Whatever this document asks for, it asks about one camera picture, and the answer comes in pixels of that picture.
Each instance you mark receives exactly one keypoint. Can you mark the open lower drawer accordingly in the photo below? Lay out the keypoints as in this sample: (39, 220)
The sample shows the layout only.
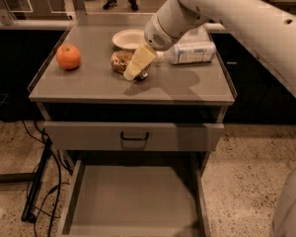
(160, 199)

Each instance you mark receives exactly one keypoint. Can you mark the closed upper drawer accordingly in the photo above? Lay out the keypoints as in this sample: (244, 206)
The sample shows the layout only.
(105, 136)

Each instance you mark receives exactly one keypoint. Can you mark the grey drawer cabinet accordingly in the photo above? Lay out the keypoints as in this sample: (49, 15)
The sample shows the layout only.
(194, 93)

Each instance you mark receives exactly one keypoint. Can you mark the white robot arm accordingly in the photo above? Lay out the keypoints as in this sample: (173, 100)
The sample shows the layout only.
(266, 31)

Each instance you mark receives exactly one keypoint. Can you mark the black metal stand leg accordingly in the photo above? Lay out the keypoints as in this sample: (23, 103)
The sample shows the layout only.
(33, 179)

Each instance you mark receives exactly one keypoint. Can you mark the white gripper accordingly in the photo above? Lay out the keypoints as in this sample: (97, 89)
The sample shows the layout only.
(157, 34)

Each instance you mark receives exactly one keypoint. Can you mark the orange fruit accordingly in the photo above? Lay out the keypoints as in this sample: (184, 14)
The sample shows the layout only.
(68, 56)

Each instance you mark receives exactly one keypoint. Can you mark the orange patterned can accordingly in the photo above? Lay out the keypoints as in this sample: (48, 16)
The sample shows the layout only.
(119, 61)

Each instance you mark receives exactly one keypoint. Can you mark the white horizontal rail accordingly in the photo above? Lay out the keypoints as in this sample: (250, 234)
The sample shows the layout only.
(68, 25)

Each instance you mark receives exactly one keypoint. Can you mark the clear plastic water bottle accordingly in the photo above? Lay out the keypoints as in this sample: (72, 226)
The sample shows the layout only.
(188, 53)

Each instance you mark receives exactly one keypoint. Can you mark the white bowl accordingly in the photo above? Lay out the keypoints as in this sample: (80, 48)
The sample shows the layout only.
(128, 39)

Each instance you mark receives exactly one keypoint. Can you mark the black drawer handle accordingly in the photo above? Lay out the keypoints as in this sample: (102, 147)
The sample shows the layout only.
(140, 137)

